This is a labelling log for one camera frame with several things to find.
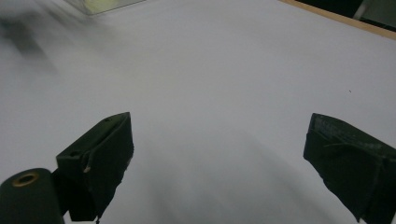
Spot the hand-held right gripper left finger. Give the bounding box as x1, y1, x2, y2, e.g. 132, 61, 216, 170
55, 111, 135, 223

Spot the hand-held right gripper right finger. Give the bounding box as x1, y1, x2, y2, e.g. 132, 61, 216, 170
303, 112, 396, 224

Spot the clear plastic container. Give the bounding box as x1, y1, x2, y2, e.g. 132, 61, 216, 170
64, 0, 148, 16

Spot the white metal stand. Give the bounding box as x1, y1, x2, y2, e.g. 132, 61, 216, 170
354, 0, 369, 21

